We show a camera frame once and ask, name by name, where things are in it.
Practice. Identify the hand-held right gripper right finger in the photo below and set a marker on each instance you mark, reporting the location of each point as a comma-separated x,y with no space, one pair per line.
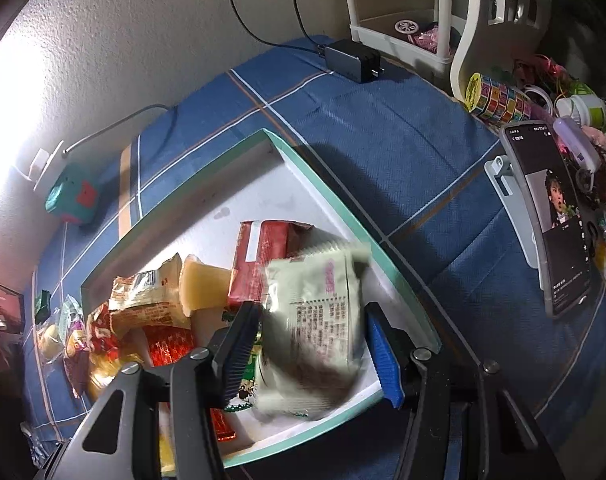
383,360

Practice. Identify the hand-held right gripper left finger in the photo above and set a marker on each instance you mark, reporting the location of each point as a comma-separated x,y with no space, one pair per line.
238,355

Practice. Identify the red foil packet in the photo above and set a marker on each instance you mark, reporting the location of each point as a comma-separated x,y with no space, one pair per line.
170,347

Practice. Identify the small plastic jelly cup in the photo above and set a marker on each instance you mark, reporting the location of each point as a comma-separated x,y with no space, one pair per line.
203,285

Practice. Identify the pale green snack packet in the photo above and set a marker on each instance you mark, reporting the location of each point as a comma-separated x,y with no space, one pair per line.
313,320

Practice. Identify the orange gold snack packet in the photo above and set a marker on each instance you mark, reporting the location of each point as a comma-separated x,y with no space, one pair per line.
143,300

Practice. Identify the red snack packet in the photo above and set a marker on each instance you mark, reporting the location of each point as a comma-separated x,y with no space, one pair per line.
102,332

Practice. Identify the white box with teal rim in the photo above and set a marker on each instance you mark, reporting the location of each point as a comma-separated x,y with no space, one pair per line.
223,200

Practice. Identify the green and white packet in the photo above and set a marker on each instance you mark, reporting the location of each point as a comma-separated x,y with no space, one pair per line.
247,385

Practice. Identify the dark red packet white label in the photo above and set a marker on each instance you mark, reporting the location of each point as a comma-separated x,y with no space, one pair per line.
263,255

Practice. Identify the yellow snack packet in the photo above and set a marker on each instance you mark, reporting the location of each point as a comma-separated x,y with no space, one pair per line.
108,377

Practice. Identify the pink snack packet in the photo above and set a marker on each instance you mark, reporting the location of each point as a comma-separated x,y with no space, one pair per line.
77,367

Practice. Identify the clear packet of yellow cakes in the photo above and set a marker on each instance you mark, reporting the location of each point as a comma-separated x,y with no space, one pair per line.
58,332

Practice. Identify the small green packet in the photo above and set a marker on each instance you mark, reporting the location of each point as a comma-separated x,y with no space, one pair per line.
42,306

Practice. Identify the smartphone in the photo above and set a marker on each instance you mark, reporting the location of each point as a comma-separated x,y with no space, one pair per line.
548,220

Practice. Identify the white phone stand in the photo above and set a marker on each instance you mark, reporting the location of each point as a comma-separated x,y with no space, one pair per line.
508,180

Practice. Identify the teal box with pink hearts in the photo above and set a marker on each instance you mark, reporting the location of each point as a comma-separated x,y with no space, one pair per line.
70,195

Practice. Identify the colourful patterned tube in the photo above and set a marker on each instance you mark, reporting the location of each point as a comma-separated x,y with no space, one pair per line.
498,97

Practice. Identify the lavender tube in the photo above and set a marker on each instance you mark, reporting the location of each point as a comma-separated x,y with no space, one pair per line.
575,142

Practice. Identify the black power adapter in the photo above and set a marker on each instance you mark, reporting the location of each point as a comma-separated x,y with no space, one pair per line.
353,60

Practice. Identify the white bottle green label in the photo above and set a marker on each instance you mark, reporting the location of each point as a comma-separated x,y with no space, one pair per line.
583,107

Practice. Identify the white plastic rack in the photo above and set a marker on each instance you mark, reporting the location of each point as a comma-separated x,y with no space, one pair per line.
463,20

